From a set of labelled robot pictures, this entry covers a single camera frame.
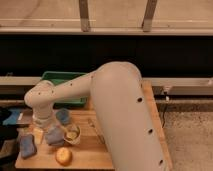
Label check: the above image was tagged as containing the green plastic tray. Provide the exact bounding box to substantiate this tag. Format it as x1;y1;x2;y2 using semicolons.
41;71;87;108

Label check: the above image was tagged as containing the round bread roll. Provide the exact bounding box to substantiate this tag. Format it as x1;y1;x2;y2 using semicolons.
55;147;72;166

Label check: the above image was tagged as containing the light blue towel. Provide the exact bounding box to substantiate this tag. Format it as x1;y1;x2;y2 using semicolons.
45;126;64;146

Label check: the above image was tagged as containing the metal fork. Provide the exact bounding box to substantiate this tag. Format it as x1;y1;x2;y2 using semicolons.
87;118;100;136

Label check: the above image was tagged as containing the blue box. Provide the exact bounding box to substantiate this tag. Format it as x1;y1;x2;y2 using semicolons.
3;109;32;125

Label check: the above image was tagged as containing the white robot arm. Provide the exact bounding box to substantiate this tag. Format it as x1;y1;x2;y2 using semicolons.
24;61;169;171

